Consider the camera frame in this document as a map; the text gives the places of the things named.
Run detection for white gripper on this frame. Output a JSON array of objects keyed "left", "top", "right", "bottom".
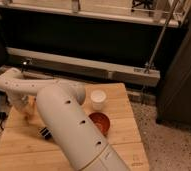
[{"left": 9, "top": 94, "right": 33, "bottom": 119}]

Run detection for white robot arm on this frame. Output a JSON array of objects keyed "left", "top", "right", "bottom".
[{"left": 0, "top": 68, "right": 130, "bottom": 171}]

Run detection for black striped eraser block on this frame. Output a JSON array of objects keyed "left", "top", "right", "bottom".
[{"left": 40, "top": 127, "right": 52, "bottom": 140}]

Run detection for white cup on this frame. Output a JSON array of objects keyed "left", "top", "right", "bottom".
[{"left": 90, "top": 90, "right": 107, "bottom": 110}]

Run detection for red bowl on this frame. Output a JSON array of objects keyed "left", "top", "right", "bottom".
[{"left": 89, "top": 112, "right": 110, "bottom": 136}]

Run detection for metal pole stand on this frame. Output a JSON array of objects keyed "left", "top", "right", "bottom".
[{"left": 144, "top": 0, "right": 179, "bottom": 74}]

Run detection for grey cabinet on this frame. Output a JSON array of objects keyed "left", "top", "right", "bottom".
[{"left": 156, "top": 8, "right": 191, "bottom": 126}]

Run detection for white baseboard rail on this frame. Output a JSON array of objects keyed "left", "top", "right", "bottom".
[{"left": 7, "top": 47, "right": 160, "bottom": 87}]

